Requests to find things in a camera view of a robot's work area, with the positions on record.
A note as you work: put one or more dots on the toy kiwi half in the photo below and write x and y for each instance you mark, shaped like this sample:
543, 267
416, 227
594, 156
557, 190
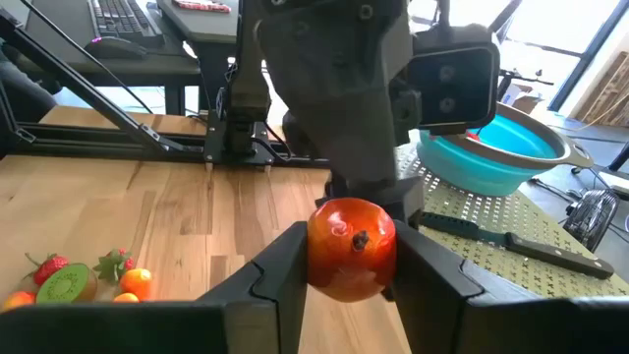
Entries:
66, 285

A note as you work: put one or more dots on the black kitchen knife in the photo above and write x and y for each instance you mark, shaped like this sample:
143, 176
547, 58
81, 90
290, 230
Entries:
555, 253

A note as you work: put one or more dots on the grey side desk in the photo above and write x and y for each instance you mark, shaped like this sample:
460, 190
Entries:
206, 27

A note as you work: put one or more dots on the dark desk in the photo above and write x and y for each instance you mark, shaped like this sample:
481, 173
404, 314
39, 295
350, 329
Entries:
147, 64

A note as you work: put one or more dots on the black lit computer mouse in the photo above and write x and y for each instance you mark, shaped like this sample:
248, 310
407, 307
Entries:
115, 49

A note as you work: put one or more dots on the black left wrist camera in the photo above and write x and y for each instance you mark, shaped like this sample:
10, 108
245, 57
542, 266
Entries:
452, 83

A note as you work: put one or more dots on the cardboard box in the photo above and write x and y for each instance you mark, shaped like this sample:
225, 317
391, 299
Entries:
521, 96

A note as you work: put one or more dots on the blue collapsible colander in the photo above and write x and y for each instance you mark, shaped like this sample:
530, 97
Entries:
467, 167

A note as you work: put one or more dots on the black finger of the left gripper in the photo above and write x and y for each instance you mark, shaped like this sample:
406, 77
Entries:
334, 195
408, 201

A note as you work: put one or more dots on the green perforated metal riser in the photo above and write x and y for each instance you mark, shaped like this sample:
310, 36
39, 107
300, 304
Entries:
540, 216

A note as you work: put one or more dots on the person's leg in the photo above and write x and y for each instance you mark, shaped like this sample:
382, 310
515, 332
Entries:
22, 93

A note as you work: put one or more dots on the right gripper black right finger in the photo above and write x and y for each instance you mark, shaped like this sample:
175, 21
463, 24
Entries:
491, 329

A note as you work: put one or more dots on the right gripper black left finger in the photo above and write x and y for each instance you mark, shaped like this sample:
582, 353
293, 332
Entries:
147, 329

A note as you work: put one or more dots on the large window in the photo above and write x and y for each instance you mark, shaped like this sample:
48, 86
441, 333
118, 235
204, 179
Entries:
540, 29

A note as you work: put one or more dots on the black floor fan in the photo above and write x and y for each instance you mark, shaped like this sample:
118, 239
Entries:
589, 216

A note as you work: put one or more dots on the red flat device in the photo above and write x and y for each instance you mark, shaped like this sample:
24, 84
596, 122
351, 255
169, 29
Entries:
201, 6

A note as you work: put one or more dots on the small orange toy peach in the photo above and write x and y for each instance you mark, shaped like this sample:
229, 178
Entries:
126, 297
351, 251
18, 300
136, 282

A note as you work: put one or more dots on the white power adapter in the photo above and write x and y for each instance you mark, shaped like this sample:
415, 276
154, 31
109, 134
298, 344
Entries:
616, 183

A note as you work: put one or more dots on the black keyboard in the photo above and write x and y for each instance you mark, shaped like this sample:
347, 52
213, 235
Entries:
118, 17

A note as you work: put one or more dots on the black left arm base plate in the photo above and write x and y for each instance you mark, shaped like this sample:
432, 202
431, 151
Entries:
216, 147

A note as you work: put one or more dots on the red toy strawberry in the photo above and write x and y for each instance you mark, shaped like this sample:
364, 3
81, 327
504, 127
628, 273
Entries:
115, 264
49, 268

